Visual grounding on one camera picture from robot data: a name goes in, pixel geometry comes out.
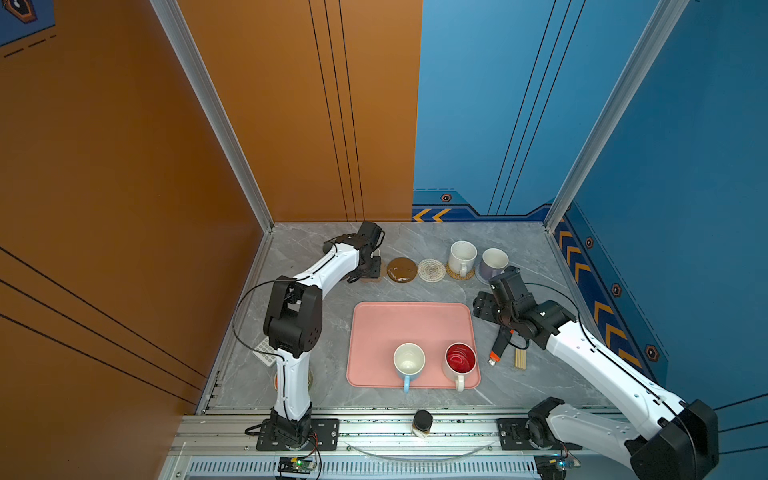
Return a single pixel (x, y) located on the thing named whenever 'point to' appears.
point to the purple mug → (493, 263)
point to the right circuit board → (552, 466)
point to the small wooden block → (520, 359)
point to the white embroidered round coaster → (431, 270)
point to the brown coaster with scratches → (402, 269)
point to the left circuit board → (296, 465)
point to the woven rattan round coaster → (457, 276)
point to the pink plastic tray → (377, 328)
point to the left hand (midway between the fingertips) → (370, 268)
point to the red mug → (460, 359)
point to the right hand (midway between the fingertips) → (482, 306)
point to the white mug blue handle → (409, 359)
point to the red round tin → (310, 380)
